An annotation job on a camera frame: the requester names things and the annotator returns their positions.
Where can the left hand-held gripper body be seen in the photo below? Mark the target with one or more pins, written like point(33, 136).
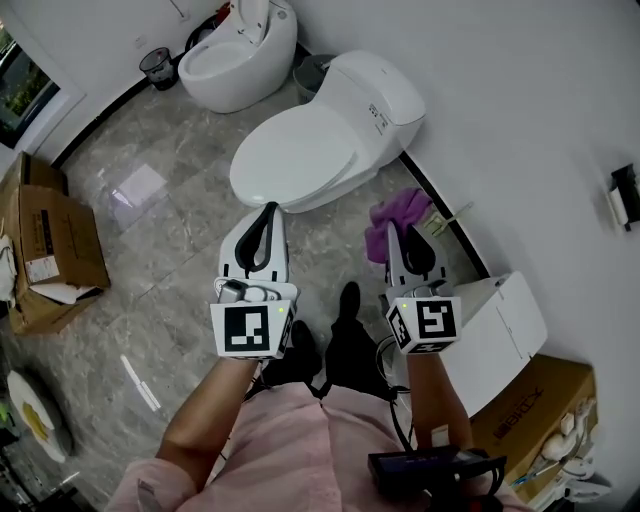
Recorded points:
point(246, 327)

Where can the yellow-green brush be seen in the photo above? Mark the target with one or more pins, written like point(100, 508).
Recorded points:
point(442, 220)

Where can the cardboard box with white parts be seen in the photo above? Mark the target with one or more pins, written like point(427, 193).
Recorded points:
point(525, 410)

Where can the open cardboard box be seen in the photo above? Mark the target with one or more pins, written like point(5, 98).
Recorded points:
point(60, 240)

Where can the person's black left shoe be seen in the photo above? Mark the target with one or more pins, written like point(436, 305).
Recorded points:
point(301, 340)

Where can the black waist device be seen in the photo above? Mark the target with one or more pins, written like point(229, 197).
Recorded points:
point(430, 465)

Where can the person's black shoe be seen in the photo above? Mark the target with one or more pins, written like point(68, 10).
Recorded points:
point(349, 300)
point(301, 340)

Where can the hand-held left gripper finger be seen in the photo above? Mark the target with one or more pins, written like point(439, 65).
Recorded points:
point(231, 250)
point(279, 250)

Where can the white toilet with lid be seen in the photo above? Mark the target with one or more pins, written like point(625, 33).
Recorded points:
point(310, 150)

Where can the white boxy toilet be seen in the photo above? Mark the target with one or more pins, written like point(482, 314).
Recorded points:
point(500, 335)

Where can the black trash bin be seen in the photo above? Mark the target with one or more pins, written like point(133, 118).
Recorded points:
point(159, 67)

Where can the grey trash bin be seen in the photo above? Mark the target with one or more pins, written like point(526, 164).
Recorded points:
point(307, 80)

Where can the person's left forearm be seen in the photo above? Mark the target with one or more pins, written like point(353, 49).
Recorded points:
point(210, 420)

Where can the person's black trousers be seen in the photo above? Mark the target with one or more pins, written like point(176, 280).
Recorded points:
point(350, 355)

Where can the window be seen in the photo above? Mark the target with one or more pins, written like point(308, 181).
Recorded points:
point(20, 90)

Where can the person's right forearm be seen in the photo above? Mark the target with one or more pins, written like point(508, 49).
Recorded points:
point(435, 395)

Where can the white strip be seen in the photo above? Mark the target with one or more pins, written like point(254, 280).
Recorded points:
point(140, 382)

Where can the person's pink shirt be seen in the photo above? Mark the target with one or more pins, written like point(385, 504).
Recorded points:
point(310, 450)

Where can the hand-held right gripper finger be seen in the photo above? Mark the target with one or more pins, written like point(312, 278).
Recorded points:
point(439, 265)
point(394, 260)

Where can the purple cloth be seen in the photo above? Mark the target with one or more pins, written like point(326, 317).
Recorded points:
point(392, 220)

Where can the person's black right shoe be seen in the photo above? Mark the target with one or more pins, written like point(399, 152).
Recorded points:
point(349, 300)

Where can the white egg-shaped toilet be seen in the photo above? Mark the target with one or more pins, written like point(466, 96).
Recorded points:
point(235, 65)

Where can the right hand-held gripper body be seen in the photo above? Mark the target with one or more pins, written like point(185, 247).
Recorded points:
point(435, 320)

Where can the black wall paper holder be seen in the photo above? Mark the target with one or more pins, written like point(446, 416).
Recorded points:
point(625, 195)

